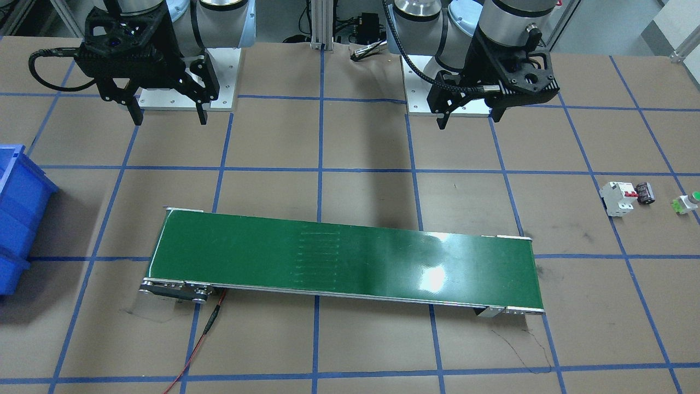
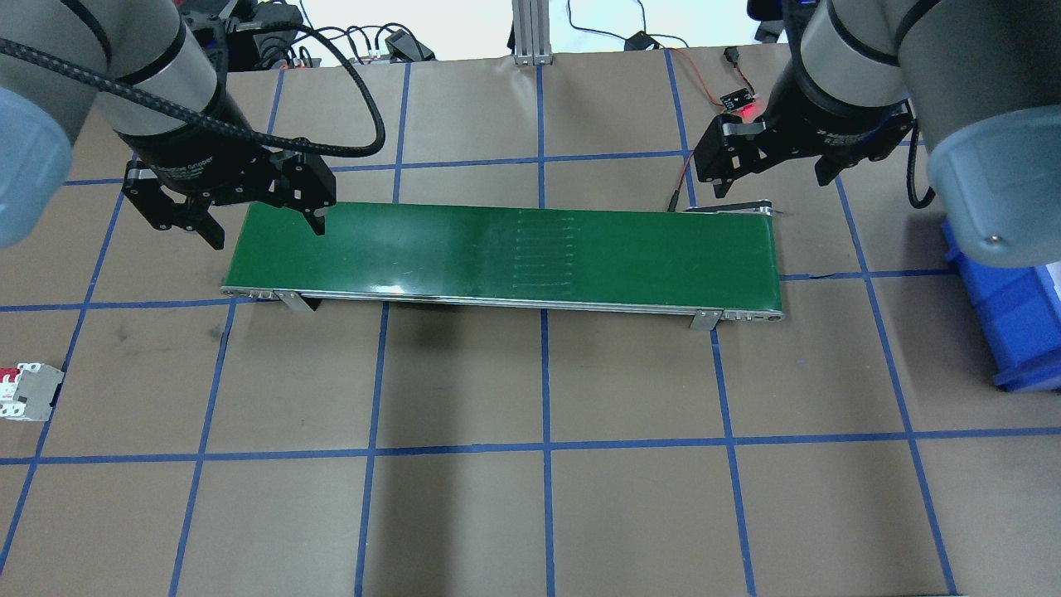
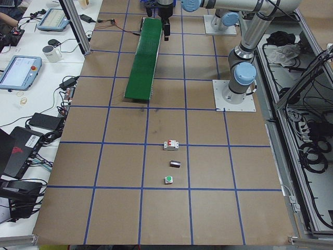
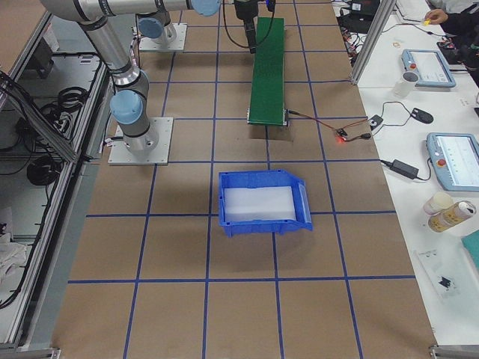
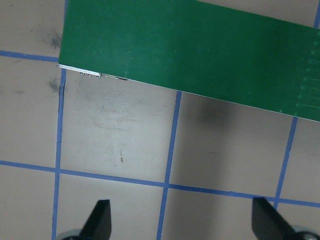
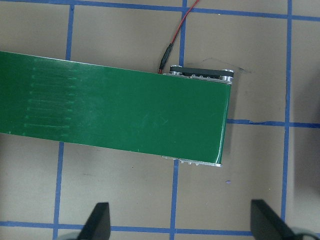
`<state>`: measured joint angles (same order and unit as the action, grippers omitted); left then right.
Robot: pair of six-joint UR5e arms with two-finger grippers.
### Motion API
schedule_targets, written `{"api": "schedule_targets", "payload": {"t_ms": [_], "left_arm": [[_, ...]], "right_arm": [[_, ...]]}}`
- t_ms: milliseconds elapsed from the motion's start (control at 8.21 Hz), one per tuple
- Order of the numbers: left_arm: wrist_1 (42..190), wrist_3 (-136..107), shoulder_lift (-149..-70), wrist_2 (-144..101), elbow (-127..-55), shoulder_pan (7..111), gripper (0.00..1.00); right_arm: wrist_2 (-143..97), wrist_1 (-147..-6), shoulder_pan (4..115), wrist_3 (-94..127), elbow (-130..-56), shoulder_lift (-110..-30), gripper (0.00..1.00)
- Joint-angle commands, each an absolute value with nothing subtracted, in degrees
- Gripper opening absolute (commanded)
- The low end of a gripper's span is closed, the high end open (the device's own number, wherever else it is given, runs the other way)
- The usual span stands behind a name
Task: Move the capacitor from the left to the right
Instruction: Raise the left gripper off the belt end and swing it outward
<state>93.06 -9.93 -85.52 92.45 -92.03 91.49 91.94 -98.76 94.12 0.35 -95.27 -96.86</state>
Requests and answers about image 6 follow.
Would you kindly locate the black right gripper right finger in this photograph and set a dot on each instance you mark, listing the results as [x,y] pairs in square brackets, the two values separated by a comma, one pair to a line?
[265,224]

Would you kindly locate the green conveyor belt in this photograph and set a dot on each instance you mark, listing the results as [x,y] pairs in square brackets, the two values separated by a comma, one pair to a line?
[180,115]

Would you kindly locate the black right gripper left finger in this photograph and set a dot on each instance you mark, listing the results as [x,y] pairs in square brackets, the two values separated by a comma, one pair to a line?
[98,225]

